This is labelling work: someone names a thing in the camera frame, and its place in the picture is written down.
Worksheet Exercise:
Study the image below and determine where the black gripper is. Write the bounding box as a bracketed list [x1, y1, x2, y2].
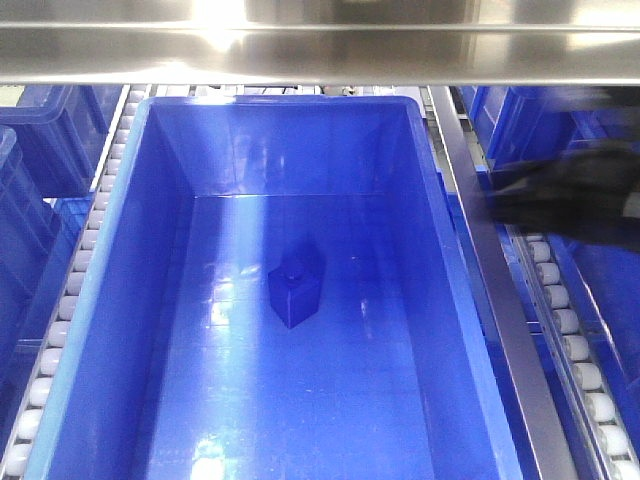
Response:
[479, 87, 640, 251]

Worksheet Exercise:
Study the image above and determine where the blue plastic block part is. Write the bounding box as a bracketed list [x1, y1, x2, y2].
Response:
[268, 238, 326, 329]

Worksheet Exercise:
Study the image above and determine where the steel shelf crossbeam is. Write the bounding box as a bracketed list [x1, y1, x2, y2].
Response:
[1, 1, 639, 85]

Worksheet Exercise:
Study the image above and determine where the right white roller track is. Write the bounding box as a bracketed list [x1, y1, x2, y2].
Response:
[512, 234, 639, 479]

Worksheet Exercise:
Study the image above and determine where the white roller track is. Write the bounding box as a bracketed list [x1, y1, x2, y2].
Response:
[1, 84, 156, 479]
[512, 234, 639, 479]

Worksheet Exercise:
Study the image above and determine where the large blue target bin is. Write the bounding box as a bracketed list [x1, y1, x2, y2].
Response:
[25, 96, 522, 479]

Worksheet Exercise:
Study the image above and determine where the steel divider rail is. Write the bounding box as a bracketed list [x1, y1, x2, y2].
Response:
[427, 86, 578, 479]

